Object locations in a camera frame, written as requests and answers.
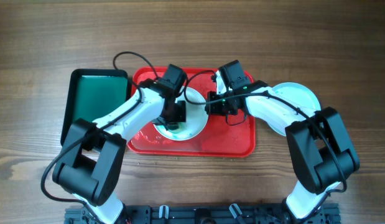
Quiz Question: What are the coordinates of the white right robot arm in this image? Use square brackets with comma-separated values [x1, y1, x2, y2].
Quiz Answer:
[205, 60, 360, 223]

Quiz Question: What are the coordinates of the white plate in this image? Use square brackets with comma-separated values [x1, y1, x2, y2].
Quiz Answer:
[154, 94, 208, 141]
[266, 82, 321, 136]

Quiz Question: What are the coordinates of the green yellow sponge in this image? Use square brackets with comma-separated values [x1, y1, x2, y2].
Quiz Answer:
[167, 123, 183, 133]

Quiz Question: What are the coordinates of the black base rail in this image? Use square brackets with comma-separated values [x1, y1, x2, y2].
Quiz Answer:
[64, 203, 341, 224]

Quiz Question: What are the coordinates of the green water tray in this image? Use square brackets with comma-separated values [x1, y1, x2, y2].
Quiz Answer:
[60, 68, 131, 144]

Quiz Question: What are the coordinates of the red plastic tray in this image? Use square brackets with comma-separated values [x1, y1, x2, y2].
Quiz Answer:
[128, 67, 256, 157]

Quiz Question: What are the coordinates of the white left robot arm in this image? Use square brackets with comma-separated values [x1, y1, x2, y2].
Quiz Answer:
[52, 65, 187, 223]

